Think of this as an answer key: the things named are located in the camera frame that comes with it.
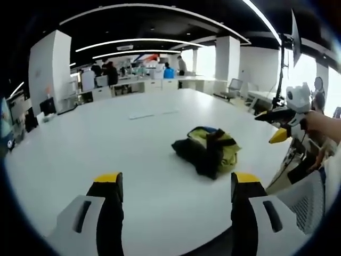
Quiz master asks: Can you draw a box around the black and yellow-green garment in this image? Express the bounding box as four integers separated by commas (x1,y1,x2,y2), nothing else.
171,126,242,181

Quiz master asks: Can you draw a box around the white desk row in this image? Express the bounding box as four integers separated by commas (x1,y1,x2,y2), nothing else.
92,75,230,102

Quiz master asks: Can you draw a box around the grey office chair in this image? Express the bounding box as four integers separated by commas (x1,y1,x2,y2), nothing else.
220,78,243,102

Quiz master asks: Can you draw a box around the person's right hand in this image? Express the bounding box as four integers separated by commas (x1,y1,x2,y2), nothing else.
304,110,331,133

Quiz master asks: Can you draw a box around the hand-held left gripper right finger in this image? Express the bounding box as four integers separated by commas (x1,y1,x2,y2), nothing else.
230,172,312,256

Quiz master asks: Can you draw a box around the long ceiling light strip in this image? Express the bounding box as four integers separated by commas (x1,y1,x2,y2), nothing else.
75,38,208,53

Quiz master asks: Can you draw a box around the white mesh office chair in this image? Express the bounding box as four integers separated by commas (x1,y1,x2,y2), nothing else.
266,170,328,236

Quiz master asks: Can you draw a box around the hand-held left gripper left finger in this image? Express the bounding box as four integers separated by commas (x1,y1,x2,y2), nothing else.
46,172,125,256

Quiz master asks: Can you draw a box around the monitor on black stand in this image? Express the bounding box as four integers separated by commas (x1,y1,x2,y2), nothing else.
271,9,304,108

